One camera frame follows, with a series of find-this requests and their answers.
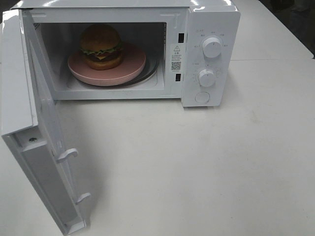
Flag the round white door button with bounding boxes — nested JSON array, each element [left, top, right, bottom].
[[195, 91, 210, 104]]

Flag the pink round plate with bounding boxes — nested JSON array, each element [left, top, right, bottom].
[[67, 43, 146, 87]]

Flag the toy hamburger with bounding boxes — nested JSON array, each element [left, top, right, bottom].
[[80, 24, 123, 70]]

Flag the white microwave door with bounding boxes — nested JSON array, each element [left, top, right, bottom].
[[1, 9, 89, 236]]

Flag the glass microwave turntable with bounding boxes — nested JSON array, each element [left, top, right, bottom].
[[61, 59, 159, 89]]

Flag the lower white timer knob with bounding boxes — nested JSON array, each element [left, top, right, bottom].
[[198, 69, 216, 87]]

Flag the white warning label sticker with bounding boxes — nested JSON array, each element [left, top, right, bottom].
[[170, 44, 183, 72]]

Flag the white microwave oven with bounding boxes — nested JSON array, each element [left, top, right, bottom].
[[10, 0, 241, 107]]

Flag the upper white power knob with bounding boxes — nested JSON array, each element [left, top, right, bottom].
[[201, 35, 222, 58]]

